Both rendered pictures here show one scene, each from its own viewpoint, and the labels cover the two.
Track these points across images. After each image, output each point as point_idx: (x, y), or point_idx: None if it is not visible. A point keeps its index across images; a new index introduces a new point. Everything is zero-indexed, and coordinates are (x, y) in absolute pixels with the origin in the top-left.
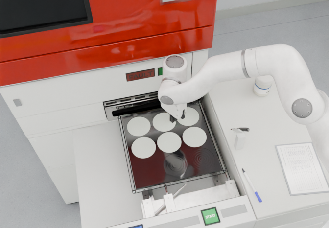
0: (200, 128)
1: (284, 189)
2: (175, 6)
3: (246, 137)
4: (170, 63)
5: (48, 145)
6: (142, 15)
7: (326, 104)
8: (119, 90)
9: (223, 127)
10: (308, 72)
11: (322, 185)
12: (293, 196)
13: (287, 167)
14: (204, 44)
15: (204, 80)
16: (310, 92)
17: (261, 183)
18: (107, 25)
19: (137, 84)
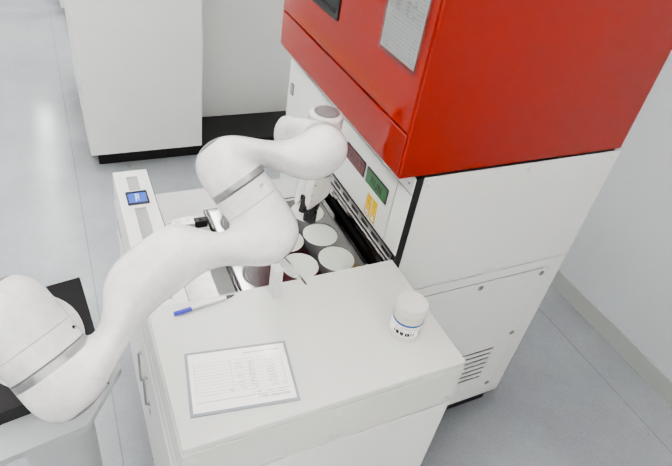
0: (316, 272)
1: (196, 348)
2: (387, 60)
3: (294, 305)
4: (322, 108)
5: (286, 175)
6: (364, 48)
7: (237, 196)
8: None
9: (310, 277)
10: (282, 152)
11: (203, 404)
12: (182, 359)
13: (240, 354)
14: (393, 162)
15: (294, 129)
16: (231, 139)
17: (207, 318)
18: (343, 37)
19: (350, 173)
